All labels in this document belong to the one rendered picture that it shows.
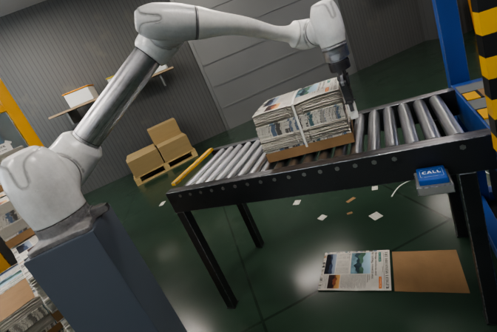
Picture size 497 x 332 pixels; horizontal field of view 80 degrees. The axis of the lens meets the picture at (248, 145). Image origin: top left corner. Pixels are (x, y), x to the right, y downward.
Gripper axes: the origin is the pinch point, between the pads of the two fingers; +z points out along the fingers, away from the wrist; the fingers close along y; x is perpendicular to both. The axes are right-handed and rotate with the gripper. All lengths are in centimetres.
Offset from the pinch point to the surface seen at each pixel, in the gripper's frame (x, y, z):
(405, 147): 14.8, 14.5, 13.0
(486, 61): 35, 35, -14
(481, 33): 35, 35, -20
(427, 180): 18.6, 25.3, 20.3
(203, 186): -71, 16, 13
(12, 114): -262, -30, -62
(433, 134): 23.7, 8.7, 13.0
